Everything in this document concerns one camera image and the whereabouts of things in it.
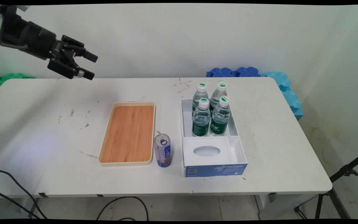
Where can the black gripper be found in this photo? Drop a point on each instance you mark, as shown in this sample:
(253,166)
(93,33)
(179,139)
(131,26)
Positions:
(40,40)

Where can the clear water bottle green label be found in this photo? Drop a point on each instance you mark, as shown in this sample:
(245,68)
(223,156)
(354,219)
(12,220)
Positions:
(201,121)
(218,93)
(199,95)
(220,119)

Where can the green foam mat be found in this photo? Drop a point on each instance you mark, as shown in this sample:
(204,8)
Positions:
(2,79)

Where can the wooden tray cream rim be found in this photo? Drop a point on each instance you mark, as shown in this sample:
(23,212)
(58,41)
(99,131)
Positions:
(129,133)

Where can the purple drink can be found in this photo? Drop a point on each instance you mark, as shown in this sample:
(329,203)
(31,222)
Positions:
(162,152)

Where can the dark blue foam mat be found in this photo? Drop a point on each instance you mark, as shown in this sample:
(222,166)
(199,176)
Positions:
(248,72)
(221,72)

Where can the white insert with oval hole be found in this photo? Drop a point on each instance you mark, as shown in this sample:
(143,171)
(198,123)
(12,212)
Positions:
(191,157)

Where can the blue white cardboard box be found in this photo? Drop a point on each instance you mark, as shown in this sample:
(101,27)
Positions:
(214,170)

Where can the light blue foam mat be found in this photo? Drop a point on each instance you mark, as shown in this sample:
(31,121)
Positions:
(289,96)

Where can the black tripod stand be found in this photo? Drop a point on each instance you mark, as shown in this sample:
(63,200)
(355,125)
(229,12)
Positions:
(346,171)

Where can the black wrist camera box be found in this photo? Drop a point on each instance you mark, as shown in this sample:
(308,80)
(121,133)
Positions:
(9,25)

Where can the white table leg frame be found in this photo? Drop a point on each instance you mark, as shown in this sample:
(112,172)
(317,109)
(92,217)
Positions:
(278,207)

